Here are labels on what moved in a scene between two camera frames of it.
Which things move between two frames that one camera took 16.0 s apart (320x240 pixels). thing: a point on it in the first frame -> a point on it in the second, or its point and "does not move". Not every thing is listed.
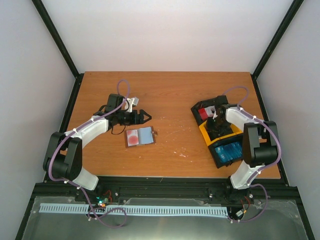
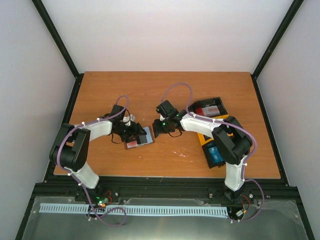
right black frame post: (289, 15) does not move
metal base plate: (247, 219) does not move
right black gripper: (210, 129) -> (157, 130)
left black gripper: (135, 121) -> (135, 131)
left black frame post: (42, 10) does not move
